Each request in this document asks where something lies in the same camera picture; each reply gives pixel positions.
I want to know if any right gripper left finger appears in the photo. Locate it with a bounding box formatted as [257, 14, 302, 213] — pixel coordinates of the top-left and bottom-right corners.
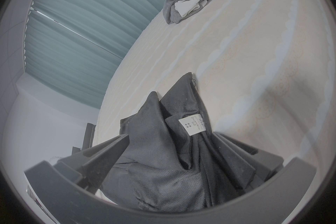
[56, 134, 130, 194]

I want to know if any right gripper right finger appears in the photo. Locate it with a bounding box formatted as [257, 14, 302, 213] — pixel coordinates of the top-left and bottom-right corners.
[214, 133, 285, 190]

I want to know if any black T-shirt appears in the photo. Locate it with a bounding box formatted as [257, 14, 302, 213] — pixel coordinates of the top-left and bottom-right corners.
[101, 72, 253, 212]

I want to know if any bed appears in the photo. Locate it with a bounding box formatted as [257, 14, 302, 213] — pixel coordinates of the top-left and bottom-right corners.
[95, 0, 336, 205]

